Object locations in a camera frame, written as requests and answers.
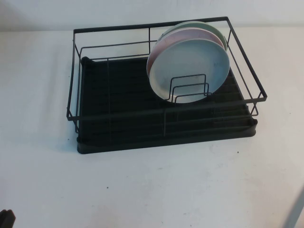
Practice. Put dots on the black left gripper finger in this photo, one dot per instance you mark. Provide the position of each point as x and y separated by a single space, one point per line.
10 219
2 219

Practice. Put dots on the pink round plate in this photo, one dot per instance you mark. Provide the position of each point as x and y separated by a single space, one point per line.
190 33

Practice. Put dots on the black plastic drip tray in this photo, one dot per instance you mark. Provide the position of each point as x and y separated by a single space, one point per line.
123 80

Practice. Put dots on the light blue round plate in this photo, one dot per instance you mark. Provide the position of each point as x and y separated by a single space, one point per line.
190 64

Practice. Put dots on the light green round plate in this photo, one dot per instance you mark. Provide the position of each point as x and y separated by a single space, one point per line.
210 26

